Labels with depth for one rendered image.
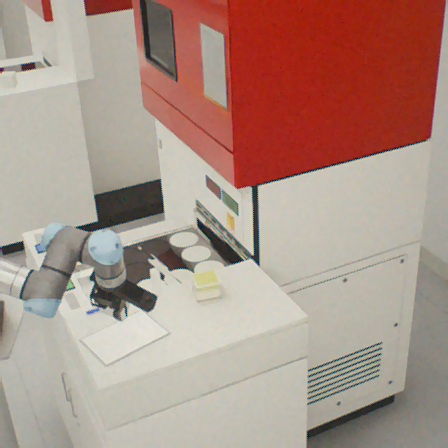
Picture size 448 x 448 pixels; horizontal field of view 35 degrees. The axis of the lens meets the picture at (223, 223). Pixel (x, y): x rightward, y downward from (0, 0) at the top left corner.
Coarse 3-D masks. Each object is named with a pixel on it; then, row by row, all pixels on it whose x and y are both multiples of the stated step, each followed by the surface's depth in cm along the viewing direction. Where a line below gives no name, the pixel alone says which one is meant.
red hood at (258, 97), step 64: (192, 0) 208; (256, 0) 190; (320, 0) 199; (384, 0) 208; (192, 64) 220; (256, 64) 199; (320, 64) 208; (384, 64) 218; (192, 128) 234; (256, 128) 208; (320, 128) 218; (384, 128) 230
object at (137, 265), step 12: (192, 228) 260; (156, 240) 254; (168, 240) 254; (204, 240) 253; (132, 252) 248; (156, 252) 247; (168, 252) 247; (180, 252) 246; (216, 252) 245; (132, 264) 241; (144, 264) 241; (168, 264) 240; (180, 264) 240; (192, 264) 239; (132, 276) 235; (144, 276) 235
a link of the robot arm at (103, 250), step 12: (96, 240) 162; (108, 240) 163; (84, 252) 164; (96, 252) 161; (108, 252) 161; (120, 252) 164; (96, 264) 164; (108, 264) 163; (120, 264) 167; (108, 276) 168
